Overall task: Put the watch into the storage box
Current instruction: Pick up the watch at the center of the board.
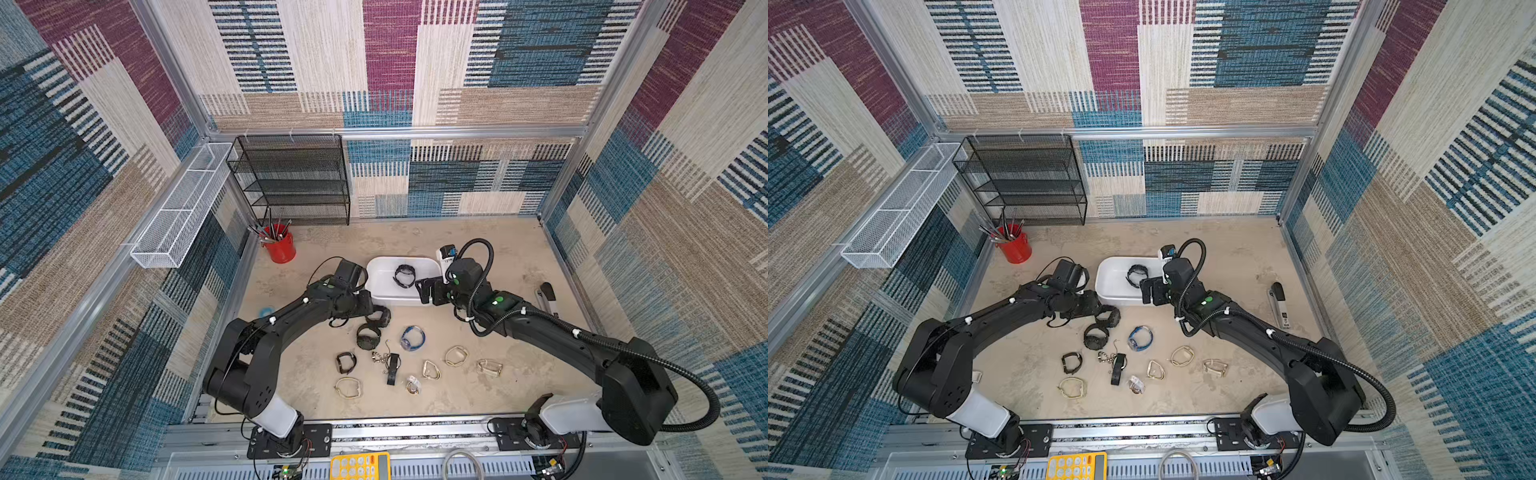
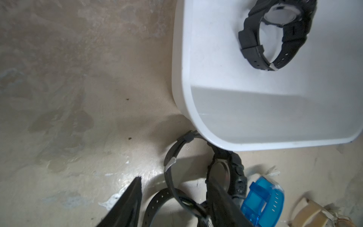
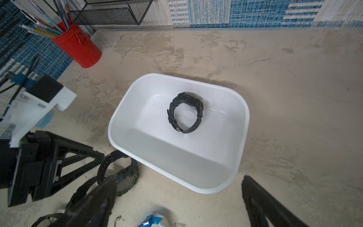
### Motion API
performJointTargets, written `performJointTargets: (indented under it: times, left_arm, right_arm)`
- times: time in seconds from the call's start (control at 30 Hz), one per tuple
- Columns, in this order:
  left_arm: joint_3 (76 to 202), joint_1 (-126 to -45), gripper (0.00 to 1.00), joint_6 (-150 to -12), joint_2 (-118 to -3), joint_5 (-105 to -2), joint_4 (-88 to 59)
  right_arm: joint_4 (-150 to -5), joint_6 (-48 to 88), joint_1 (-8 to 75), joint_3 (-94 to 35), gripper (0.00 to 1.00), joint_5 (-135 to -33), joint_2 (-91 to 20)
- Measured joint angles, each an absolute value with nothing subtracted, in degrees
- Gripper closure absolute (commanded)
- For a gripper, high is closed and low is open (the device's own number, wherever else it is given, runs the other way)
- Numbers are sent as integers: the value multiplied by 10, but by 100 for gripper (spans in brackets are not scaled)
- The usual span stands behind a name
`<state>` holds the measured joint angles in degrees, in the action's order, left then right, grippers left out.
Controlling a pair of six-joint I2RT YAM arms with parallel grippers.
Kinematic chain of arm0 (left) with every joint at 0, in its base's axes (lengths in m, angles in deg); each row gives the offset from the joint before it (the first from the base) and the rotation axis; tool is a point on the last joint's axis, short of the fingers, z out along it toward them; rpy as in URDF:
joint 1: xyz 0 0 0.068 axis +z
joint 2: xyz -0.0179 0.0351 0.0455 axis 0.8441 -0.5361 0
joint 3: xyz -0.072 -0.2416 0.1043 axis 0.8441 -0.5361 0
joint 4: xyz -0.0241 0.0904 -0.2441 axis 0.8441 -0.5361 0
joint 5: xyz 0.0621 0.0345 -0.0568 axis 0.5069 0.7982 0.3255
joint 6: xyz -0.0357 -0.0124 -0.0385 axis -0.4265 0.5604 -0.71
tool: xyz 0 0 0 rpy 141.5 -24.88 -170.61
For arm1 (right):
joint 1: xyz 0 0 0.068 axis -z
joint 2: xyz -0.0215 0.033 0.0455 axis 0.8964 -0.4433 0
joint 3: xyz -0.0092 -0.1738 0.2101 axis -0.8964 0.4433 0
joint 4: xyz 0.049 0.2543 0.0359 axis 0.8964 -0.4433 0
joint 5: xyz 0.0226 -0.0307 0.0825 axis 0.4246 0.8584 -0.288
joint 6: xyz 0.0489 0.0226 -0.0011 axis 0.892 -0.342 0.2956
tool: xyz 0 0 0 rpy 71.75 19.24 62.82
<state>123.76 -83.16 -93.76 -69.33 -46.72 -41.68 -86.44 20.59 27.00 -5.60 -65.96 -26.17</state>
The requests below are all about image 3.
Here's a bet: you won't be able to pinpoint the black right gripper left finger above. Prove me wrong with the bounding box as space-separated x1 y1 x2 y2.
52 176 117 227

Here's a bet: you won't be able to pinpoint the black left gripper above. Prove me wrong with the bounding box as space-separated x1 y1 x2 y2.
1 131 105 207

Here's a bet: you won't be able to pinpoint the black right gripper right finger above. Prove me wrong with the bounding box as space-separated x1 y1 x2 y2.
241 175 307 227

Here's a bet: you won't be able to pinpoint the small black strap watch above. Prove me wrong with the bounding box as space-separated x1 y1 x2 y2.
31 213 65 227

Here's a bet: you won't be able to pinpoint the black round digital watch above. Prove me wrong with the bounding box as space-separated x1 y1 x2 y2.
65 176 97 213

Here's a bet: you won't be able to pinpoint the black chunky digital watch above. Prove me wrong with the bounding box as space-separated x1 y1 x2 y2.
97 150 139 197

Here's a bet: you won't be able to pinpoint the black rugged sports watch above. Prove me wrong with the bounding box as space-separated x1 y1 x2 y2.
167 92 204 134

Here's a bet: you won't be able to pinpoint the translucent blue plastic watch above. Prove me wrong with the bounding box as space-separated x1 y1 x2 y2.
138 214 171 227

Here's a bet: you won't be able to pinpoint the white plastic storage box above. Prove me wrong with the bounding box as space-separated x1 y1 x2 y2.
108 73 250 194

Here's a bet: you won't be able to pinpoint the red metal pen cup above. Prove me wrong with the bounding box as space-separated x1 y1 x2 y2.
51 22 102 68

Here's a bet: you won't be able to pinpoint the pens in red cup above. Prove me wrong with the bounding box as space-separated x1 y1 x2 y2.
13 1 67 35

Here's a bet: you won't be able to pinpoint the silver chain pocket watch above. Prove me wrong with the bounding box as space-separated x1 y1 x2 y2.
113 216 122 227

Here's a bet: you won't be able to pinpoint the black wire mesh shelf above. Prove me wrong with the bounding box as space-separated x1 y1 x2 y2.
71 0 153 26

